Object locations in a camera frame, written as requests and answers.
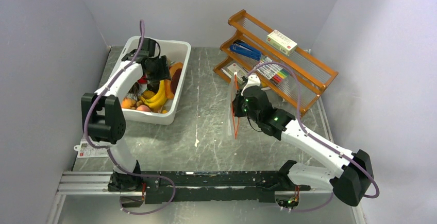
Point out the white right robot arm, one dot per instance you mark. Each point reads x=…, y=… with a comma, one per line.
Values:
x=346, y=173

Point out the blue stapler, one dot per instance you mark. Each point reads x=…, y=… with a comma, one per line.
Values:
x=242, y=48

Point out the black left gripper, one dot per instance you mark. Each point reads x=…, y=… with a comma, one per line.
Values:
x=164, y=73

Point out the coloured marker pen set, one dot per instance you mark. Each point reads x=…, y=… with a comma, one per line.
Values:
x=273, y=72

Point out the yellow banana bunch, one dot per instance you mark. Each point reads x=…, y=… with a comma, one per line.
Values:
x=159, y=99

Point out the white label card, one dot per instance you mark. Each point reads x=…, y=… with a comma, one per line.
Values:
x=84, y=150

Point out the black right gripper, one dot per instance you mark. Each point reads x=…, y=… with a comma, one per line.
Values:
x=236, y=102

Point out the white red box top shelf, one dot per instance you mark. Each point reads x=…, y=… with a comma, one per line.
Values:
x=281, y=42

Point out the white green box lower shelf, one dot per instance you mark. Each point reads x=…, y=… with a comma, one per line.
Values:
x=235, y=68

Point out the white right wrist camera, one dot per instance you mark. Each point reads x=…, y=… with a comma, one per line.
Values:
x=252, y=81

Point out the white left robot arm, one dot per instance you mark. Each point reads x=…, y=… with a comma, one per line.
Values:
x=103, y=120

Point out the clear zip bag orange zipper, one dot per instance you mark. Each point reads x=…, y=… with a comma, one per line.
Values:
x=231, y=121

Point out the dark mangosteen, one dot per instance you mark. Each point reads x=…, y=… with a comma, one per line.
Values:
x=135, y=89

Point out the orange wooden shelf rack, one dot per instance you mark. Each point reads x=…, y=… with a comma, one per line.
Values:
x=298, y=77

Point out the peach fruit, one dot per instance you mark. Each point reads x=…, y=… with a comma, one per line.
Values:
x=144, y=108

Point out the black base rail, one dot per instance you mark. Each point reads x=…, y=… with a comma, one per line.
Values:
x=184, y=186

